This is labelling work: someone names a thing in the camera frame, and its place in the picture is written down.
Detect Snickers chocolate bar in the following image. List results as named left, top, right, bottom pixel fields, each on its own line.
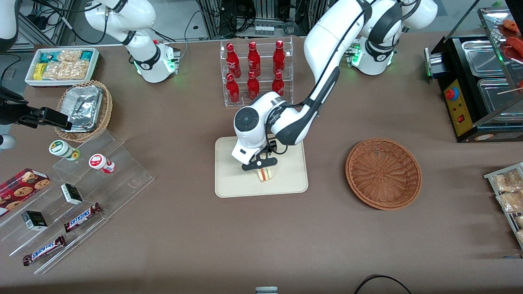
left=22, top=235, right=67, bottom=267
left=64, top=203, right=103, bottom=233

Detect large clear peanut snack bag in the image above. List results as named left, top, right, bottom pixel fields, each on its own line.
left=42, top=60, right=90, bottom=80

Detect round brown wicker basket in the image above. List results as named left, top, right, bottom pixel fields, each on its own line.
left=345, top=138, right=422, bottom=211

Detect small wicker basket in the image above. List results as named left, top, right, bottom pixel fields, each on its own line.
left=54, top=80, right=113, bottom=143

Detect red cookie box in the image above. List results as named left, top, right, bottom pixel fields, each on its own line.
left=0, top=168, right=51, bottom=218

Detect red lid cup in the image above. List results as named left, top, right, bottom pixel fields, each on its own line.
left=89, top=154, right=116, bottom=174

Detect grey snack rack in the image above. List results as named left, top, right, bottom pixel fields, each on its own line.
left=484, top=163, right=523, bottom=250

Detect steel warmer pan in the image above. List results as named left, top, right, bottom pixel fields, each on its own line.
left=477, top=78, right=523, bottom=119
left=462, top=40, right=509, bottom=77

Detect clear acrylic bottle rack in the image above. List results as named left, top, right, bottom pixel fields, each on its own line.
left=220, top=37, right=294, bottom=107

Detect white snack bin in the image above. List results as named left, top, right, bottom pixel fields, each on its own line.
left=25, top=47, right=100, bottom=88

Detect black floor cable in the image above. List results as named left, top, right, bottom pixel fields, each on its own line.
left=353, top=275, right=413, bottom=294

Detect clear acrylic step stand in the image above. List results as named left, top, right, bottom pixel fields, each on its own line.
left=0, top=130, right=155, bottom=275

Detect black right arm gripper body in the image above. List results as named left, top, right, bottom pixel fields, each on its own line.
left=0, top=87, right=31, bottom=125

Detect black food warmer yellow panel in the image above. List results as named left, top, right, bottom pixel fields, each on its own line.
left=424, top=6, right=523, bottom=143

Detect small black box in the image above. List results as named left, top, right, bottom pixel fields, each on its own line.
left=21, top=211, right=48, bottom=232
left=60, top=183, right=83, bottom=205

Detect small clear peanut snack bag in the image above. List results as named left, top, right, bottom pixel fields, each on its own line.
left=57, top=49, right=82, bottom=62

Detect red cola bottle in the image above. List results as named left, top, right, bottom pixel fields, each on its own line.
left=247, top=71, right=260, bottom=101
left=247, top=41, right=261, bottom=77
left=272, top=71, right=285, bottom=96
left=226, top=43, right=241, bottom=78
left=273, top=40, right=286, bottom=75
left=226, top=73, right=240, bottom=103

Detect stacked aluminium foil trays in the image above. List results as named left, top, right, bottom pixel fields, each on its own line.
left=60, top=85, right=103, bottom=132

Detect beige plastic tray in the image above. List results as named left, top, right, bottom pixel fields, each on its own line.
left=215, top=132, right=308, bottom=198

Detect green lid cup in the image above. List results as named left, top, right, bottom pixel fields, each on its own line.
left=49, top=140, right=80, bottom=161

